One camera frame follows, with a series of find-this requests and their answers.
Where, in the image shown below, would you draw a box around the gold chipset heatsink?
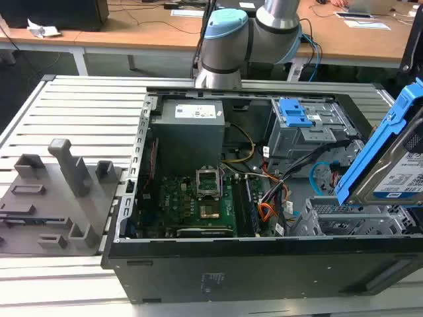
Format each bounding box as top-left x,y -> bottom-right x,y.
200,204 -> 221,221

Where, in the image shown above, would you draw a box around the green motherboard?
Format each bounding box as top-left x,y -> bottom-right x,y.
137,171 -> 265,238

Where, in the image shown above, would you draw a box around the yellow black supply wires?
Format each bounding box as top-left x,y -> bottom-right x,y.
220,122 -> 256,164

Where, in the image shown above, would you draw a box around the black wire bundle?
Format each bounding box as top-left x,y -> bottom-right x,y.
276,140 -> 351,186

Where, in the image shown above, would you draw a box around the white printed papers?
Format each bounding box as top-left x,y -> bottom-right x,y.
334,11 -> 393,31

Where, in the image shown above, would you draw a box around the red yellow black disk wire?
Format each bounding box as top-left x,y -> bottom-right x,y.
257,180 -> 285,223

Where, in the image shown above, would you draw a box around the grey laptop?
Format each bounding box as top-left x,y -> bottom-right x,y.
348,0 -> 412,17

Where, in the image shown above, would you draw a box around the hard disk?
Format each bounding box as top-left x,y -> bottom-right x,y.
334,77 -> 423,209

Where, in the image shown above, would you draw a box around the black and blue arm cables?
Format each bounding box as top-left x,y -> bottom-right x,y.
295,18 -> 324,83

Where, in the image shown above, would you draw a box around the CPU socket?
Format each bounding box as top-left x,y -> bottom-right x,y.
195,168 -> 221,201

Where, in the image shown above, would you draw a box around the black PC case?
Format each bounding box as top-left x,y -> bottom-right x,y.
100,86 -> 423,304

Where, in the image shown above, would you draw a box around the metal drive cage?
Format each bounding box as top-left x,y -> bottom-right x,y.
266,97 -> 360,170

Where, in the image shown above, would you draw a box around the grey power supply unit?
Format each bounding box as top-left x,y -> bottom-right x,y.
147,98 -> 226,172

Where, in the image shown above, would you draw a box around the crumpled white paper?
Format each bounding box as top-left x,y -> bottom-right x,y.
26,18 -> 63,39

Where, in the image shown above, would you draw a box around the blue plastic cage latch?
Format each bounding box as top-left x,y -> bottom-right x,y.
278,98 -> 313,128

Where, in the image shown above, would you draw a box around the blue disk wire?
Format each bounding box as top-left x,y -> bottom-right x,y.
309,160 -> 341,196

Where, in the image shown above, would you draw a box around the black box on desk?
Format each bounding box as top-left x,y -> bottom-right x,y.
0,0 -> 110,32

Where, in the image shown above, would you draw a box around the metal disk bay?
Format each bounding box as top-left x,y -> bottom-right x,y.
290,196 -> 417,237

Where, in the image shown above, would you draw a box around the grey parts rack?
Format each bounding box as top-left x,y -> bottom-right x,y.
0,138 -> 132,257

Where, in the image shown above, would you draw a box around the wooden desk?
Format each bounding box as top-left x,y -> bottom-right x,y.
0,1 -> 212,77
290,0 -> 418,82

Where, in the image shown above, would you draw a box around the black RAM stick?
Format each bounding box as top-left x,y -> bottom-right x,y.
238,176 -> 262,238

